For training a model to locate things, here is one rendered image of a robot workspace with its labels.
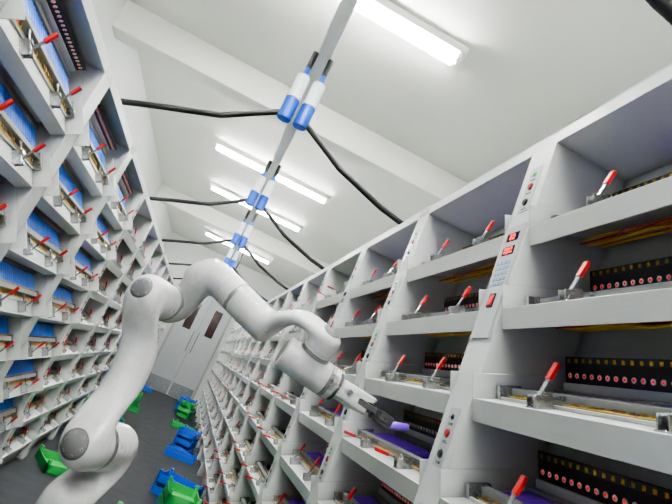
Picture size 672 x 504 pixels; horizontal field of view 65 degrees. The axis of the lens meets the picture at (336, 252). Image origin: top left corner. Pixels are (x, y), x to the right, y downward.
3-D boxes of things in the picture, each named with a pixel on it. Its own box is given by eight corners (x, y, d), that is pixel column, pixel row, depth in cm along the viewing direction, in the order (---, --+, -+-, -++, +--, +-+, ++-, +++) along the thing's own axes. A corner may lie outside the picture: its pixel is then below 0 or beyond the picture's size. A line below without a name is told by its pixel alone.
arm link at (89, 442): (120, 477, 132) (82, 479, 118) (80, 462, 135) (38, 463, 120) (192, 292, 148) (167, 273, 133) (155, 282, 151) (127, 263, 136)
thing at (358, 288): (396, 285, 192) (397, 248, 194) (349, 299, 249) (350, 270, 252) (447, 289, 197) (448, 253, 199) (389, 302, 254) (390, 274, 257)
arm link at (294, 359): (336, 357, 135) (315, 383, 137) (294, 328, 133) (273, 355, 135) (336, 371, 127) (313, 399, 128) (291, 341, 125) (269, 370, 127)
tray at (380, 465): (418, 507, 109) (420, 459, 111) (340, 451, 167) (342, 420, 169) (504, 506, 114) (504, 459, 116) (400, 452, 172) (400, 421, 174)
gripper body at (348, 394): (345, 371, 128) (381, 396, 130) (333, 370, 138) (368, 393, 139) (328, 399, 126) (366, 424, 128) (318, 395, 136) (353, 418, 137)
